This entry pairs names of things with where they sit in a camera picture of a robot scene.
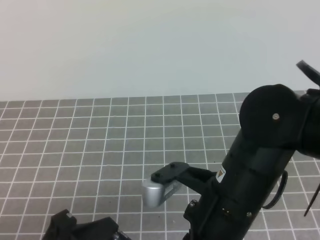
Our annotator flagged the black pen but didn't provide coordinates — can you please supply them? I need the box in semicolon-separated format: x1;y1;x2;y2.
303;183;320;217

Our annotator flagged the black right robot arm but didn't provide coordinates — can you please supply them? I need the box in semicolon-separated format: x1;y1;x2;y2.
183;84;320;240

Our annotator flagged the grey grid tablecloth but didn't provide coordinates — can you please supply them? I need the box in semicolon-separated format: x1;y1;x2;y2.
0;90;320;240

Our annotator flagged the black right camera bracket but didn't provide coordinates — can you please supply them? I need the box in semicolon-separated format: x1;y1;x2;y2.
150;162;217;195

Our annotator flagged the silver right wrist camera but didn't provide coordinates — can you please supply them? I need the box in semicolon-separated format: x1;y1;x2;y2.
142;178;182;208

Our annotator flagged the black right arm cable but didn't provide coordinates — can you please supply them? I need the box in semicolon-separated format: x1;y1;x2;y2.
261;171;289;210

